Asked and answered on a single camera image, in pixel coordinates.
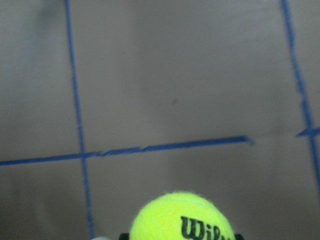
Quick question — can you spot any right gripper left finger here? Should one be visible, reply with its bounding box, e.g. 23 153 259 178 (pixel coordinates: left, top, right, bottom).
119 233 130 240

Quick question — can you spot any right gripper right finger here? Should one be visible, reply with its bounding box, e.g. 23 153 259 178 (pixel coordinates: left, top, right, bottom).
234 234 243 240

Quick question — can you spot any tennis ball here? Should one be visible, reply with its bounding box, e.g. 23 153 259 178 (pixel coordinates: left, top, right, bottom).
129 192 236 240

